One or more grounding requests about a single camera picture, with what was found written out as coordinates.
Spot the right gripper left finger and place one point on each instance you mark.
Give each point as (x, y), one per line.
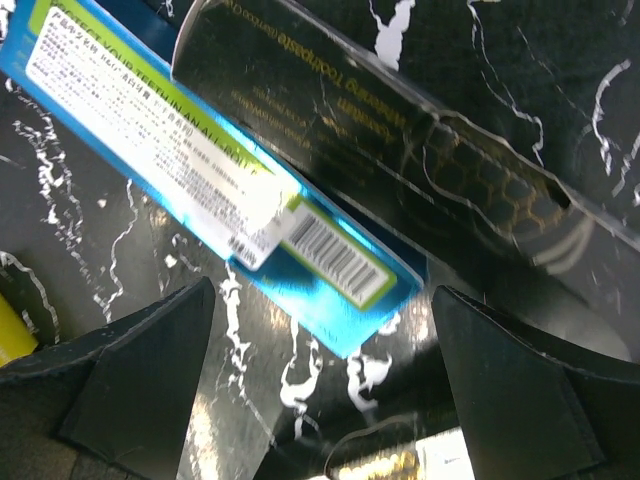
(114, 403)

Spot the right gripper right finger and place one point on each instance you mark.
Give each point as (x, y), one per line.
(531, 405)

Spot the black toothpaste box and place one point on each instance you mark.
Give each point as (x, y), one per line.
(501, 138)

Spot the blue toothpaste box with label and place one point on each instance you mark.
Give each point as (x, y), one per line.
(103, 68)

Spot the yellow toothpaste box right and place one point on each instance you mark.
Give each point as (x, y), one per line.
(15, 339)

